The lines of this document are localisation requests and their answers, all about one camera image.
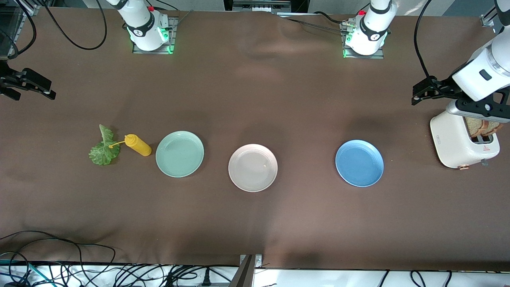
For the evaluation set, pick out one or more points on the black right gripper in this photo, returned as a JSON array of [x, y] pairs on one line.
[[8, 80]]

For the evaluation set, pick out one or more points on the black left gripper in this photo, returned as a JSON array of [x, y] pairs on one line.
[[443, 88]]

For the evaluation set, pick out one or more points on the toasted brown bread slice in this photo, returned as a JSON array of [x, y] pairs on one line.
[[474, 126], [492, 127]]

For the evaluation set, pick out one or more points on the green lettuce leaf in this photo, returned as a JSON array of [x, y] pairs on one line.
[[104, 153]]

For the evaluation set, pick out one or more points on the yellow mustard squeeze bottle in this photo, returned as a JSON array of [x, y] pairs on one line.
[[139, 146]]

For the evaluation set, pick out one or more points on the blue plate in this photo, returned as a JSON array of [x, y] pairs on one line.
[[358, 163]]

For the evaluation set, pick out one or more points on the mint green plate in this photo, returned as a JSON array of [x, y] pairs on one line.
[[179, 155]]

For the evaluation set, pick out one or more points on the beige plate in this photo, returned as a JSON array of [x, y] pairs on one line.
[[247, 171]]

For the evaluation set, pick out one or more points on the white toaster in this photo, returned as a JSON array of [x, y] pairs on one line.
[[450, 139]]

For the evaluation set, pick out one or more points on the aluminium corner profile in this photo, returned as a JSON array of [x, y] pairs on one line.
[[488, 20], [30, 7]]

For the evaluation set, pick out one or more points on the brown table cloth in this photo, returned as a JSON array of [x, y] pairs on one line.
[[279, 99]]

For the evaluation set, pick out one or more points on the black power plug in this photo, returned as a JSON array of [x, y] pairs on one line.
[[206, 278]]

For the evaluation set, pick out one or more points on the black left camera bracket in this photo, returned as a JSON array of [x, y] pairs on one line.
[[488, 109]]

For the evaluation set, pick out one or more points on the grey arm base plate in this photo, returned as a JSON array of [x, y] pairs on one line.
[[173, 36], [364, 57]]

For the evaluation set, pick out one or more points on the clear acrylic enclosure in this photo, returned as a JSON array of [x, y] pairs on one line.
[[8, 28]]

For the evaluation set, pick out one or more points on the black metal equipment frame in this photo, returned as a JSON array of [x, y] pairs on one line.
[[259, 6]]

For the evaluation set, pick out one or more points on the aluminium profile post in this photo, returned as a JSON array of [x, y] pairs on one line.
[[245, 275]]

